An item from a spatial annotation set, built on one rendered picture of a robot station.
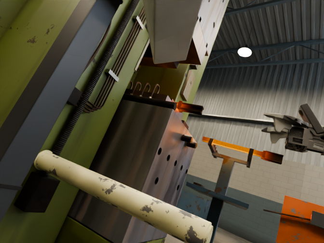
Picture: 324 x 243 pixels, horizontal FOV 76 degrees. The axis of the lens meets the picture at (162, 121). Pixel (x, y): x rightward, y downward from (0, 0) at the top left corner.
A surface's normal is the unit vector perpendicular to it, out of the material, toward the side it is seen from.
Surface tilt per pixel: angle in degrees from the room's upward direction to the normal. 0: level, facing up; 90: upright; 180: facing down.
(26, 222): 90
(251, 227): 90
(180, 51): 150
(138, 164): 90
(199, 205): 90
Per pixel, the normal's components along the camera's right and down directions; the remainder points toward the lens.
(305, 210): -0.53, -0.43
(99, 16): 0.87, 0.20
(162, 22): 0.16, 0.95
